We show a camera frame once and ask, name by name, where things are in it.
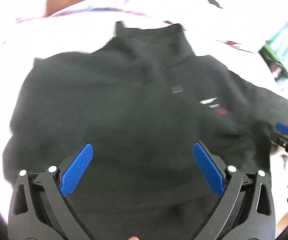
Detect black zip jacket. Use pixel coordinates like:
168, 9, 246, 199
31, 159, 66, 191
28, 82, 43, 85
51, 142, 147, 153
3, 23, 288, 239

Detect pink floral duvet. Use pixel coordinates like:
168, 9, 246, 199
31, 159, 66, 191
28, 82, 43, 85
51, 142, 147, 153
0, 0, 279, 63

